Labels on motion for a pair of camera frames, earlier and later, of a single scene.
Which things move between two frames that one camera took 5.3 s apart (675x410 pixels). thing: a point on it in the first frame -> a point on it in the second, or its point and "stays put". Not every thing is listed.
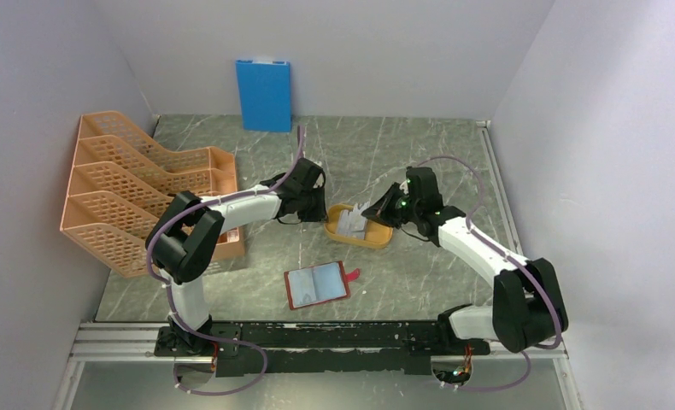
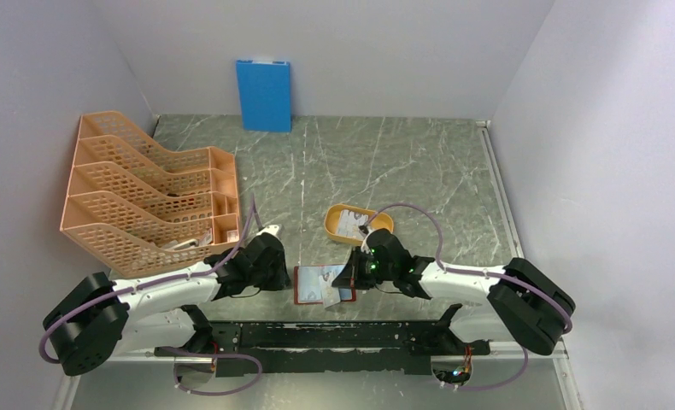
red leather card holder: x=318 y=284 stays put
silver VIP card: x=357 y=211 -> x=331 y=296
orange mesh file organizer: x=122 y=183 stays put
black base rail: x=389 y=348 stays put
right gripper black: x=381 y=210 -> x=343 y=280
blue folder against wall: x=265 y=96 stays put
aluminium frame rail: x=485 y=132 stays put
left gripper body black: x=312 y=208 -> x=271 y=278
